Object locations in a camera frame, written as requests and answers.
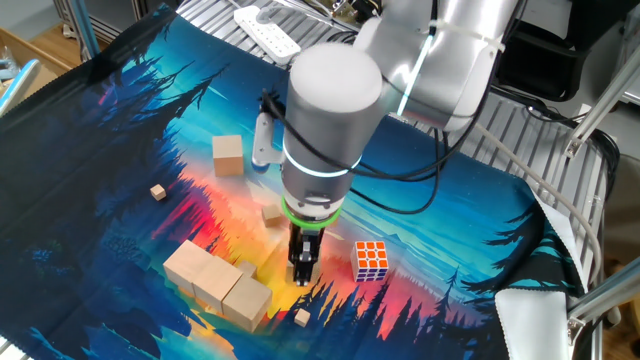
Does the white flat device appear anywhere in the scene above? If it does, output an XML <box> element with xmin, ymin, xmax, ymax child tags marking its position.
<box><xmin>233</xmin><ymin>4</ymin><xmax>303</xmax><ymax>66</ymax></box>

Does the black office chair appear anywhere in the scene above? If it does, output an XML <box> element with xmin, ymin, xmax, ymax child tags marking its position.
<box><xmin>494</xmin><ymin>10</ymin><xmax>594</xmax><ymax>103</ymax></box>

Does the gray base cable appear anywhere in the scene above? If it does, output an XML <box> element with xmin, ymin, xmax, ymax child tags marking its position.
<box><xmin>474</xmin><ymin>124</ymin><xmax>605</xmax><ymax>289</ymax></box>

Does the light blue plastic object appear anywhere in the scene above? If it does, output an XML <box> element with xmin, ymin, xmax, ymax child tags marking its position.
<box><xmin>0</xmin><ymin>58</ymin><xmax>42</xmax><ymax>117</ymax></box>

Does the aluminium frame bar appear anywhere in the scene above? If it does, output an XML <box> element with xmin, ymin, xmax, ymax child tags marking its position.
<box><xmin>563</xmin><ymin>58</ymin><xmax>640</xmax><ymax>160</ymax></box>
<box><xmin>566</xmin><ymin>259</ymin><xmax>640</xmax><ymax>346</ymax></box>

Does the Rubik's cube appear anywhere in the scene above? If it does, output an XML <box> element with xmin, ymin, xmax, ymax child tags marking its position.
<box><xmin>349</xmin><ymin>240</ymin><xmax>390</xmax><ymax>284</ymax></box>

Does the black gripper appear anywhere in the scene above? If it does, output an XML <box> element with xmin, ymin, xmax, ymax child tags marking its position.
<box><xmin>288</xmin><ymin>222</ymin><xmax>326</xmax><ymax>288</ymax></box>

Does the green flange ring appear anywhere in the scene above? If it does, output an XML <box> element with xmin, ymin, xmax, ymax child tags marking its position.
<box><xmin>279</xmin><ymin>195</ymin><xmax>344</xmax><ymax>232</ymax></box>

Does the black table cable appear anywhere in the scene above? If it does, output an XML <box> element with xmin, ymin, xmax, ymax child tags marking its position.
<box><xmin>492</xmin><ymin>84</ymin><xmax>622</xmax><ymax>201</ymax></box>

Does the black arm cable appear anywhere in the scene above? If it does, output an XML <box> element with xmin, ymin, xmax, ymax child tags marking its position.
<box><xmin>258</xmin><ymin>0</ymin><xmax>524</xmax><ymax>216</ymax></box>

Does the forest sunset printed cloth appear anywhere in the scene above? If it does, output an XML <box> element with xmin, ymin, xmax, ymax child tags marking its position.
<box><xmin>0</xmin><ymin>2</ymin><xmax>594</xmax><ymax>360</ymax></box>

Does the cardboard box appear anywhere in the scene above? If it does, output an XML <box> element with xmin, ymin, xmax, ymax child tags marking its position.
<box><xmin>0</xmin><ymin>27</ymin><xmax>76</xmax><ymax>101</ymax></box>

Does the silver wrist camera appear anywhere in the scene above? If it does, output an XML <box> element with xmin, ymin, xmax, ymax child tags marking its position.
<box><xmin>251</xmin><ymin>110</ymin><xmax>287</xmax><ymax>174</ymax></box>

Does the aluminium extrusion rack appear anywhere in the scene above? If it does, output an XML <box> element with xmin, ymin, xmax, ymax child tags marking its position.
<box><xmin>52</xmin><ymin>0</ymin><xmax>176</xmax><ymax>61</ymax></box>

